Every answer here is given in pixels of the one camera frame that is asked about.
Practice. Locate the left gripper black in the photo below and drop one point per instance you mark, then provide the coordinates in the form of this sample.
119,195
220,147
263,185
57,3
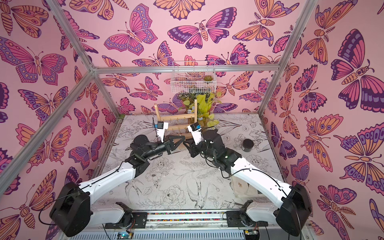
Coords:
169,146

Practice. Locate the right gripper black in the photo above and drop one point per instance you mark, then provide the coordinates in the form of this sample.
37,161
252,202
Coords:
196,145

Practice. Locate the wooden jewelry display stand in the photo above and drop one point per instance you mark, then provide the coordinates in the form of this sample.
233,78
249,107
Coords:
168,112

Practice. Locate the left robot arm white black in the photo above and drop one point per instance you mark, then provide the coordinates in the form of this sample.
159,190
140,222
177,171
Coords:
74,210

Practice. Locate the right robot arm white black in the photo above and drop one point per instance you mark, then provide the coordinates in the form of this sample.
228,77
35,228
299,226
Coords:
293,205

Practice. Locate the potted green plant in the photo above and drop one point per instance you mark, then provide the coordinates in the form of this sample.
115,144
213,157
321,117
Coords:
200,104

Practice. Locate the small black cylinder jar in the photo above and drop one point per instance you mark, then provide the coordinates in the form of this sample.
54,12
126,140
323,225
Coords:
247,145

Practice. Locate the small succulent in basket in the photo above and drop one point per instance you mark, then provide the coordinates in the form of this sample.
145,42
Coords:
208,78

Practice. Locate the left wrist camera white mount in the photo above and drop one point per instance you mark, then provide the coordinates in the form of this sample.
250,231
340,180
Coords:
160,128

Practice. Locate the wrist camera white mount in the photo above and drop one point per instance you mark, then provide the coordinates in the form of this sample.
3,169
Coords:
160,128
196,130

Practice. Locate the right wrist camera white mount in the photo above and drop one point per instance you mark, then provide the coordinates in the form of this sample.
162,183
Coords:
196,130

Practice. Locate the white wire basket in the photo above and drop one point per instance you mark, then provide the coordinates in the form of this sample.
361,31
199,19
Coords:
188,77

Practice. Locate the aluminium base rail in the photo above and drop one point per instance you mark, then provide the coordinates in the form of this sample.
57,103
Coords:
188,225

